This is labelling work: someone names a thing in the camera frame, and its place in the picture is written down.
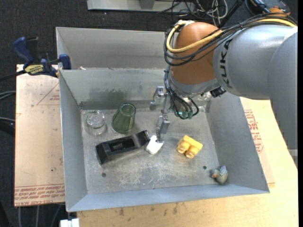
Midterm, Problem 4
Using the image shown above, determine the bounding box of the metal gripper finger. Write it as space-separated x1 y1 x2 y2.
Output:
149 86 165 111
156 115 171 143

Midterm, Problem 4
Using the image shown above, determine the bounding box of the white plastic piece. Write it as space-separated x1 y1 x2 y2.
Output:
145 135 164 155

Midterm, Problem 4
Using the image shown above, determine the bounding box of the yellow toy block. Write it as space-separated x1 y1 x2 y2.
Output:
176 134 204 159

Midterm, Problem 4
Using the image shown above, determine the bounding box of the green glass cup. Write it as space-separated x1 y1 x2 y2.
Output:
111 102 137 134

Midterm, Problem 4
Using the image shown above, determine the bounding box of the grey metal bin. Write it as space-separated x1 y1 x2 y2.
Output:
56 26 270 213

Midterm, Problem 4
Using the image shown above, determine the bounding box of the clear glass cup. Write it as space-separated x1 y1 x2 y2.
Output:
84 110 107 136

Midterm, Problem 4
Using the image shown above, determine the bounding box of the grey and orange toy duck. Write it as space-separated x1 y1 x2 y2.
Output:
210 165 229 185

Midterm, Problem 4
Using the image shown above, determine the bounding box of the brown cardboard board, red print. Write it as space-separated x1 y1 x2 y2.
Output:
14 64 276 208

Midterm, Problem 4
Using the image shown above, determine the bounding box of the black cylinder on white bracket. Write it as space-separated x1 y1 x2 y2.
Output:
209 86 226 98

